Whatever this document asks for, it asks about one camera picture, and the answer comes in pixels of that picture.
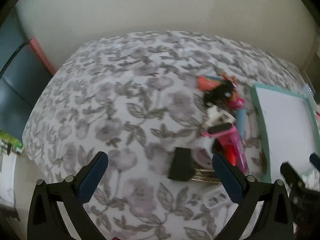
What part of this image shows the pink plastic frame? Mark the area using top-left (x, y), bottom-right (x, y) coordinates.
top-left (202, 122), bottom-right (238, 139)

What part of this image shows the black toy car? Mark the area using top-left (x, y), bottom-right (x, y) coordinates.
top-left (204, 80), bottom-right (238, 108)

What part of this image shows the round pink toy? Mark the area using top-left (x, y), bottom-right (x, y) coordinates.
top-left (225, 96), bottom-right (245, 110)

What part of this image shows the pink ruler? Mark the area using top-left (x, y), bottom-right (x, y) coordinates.
top-left (234, 130), bottom-right (248, 173)

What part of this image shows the pink board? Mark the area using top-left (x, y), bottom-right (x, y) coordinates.
top-left (29, 38), bottom-right (57, 75)

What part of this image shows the green packet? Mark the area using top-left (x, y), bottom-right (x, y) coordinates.
top-left (0, 130), bottom-right (23, 153)

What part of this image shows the dark blue cabinet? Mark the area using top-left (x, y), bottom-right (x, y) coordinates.
top-left (0, 17), bottom-right (38, 140)

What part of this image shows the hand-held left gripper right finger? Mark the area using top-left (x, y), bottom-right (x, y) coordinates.
top-left (211, 152), bottom-right (294, 240)

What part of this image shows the white power strip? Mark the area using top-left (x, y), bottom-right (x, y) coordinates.
top-left (304, 84), bottom-right (317, 98)

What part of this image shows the black power adapter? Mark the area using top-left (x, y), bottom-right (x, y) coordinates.
top-left (168, 147), bottom-right (194, 182)

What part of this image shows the orange toy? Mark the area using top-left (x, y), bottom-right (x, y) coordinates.
top-left (196, 75), bottom-right (225, 90)

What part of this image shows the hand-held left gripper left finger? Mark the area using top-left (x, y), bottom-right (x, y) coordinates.
top-left (27, 151), bottom-right (118, 240)

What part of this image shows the red cylinder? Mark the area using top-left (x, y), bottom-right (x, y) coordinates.
top-left (217, 137), bottom-right (238, 167)

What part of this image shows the teal rimmed white tray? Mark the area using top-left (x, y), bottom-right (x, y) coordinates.
top-left (250, 82), bottom-right (320, 183)

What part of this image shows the orange toy figure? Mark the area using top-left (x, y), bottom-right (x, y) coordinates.
top-left (221, 72), bottom-right (237, 83)

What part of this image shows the floral bedsheet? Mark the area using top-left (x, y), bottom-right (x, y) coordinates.
top-left (22, 30), bottom-right (320, 240)

